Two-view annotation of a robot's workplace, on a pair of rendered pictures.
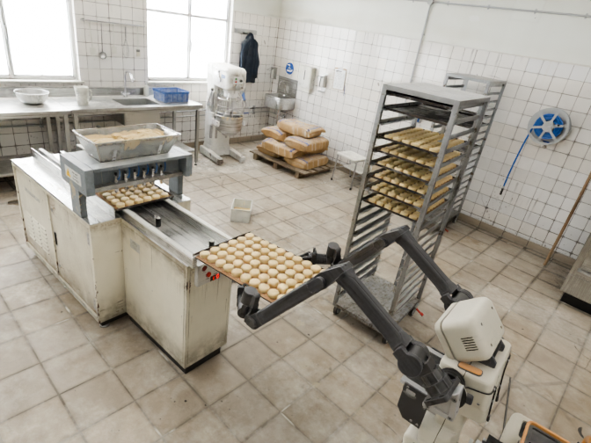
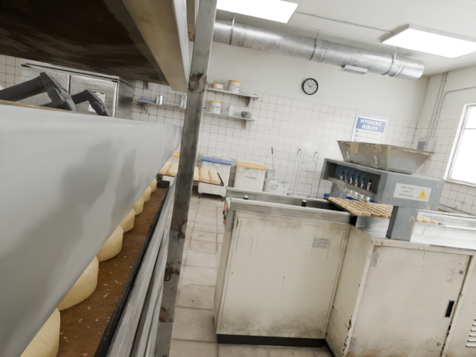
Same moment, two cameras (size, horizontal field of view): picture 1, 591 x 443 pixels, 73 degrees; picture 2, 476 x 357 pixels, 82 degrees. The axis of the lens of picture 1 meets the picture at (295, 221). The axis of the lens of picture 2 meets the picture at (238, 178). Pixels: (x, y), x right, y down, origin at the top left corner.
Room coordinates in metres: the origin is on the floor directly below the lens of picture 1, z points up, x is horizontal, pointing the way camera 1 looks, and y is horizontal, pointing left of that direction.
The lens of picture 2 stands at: (3.02, -0.71, 1.25)
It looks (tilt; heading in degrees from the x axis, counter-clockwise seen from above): 9 degrees down; 134
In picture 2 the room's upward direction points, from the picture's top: 9 degrees clockwise
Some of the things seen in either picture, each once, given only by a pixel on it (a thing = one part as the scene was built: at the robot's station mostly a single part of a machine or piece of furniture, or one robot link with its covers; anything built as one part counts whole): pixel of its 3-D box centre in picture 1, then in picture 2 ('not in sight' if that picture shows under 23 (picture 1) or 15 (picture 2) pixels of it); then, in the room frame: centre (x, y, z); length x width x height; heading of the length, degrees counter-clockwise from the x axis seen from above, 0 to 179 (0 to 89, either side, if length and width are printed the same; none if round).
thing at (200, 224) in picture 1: (142, 187); (392, 222); (2.59, 1.11, 0.87); 2.01 x 0.03 x 0.07; 53
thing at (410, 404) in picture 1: (430, 381); not in sight; (1.14, -0.61, 0.93); 0.28 x 0.16 x 0.22; 144
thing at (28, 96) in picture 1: (32, 97); not in sight; (4.32, 3.05, 0.94); 0.33 x 0.33 x 0.12
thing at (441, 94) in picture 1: (403, 214); not in sight; (2.72, -0.78, 0.93); 0.64 x 0.51 x 1.78; 145
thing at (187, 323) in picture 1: (175, 284); (275, 267); (2.11, 0.71, 0.45); 0.70 x 0.34 x 0.90; 53
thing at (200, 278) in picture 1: (214, 268); (227, 213); (1.89, 0.42, 0.77); 0.24 x 0.04 x 0.14; 143
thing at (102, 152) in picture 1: (129, 142); (375, 156); (2.41, 1.11, 1.25); 0.56 x 0.29 x 0.14; 143
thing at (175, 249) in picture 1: (102, 196); (365, 209); (2.36, 1.29, 0.87); 2.01 x 0.03 x 0.07; 53
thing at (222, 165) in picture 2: not in sight; (214, 177); (-0.83, 2.61, 0.38); 0.64 x 0.54 x 0.77; 139
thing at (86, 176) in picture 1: (131, 178); (367, 193); (2.41, 1.11, 1.01); 0.72 x 0.33 x 0.34; 143
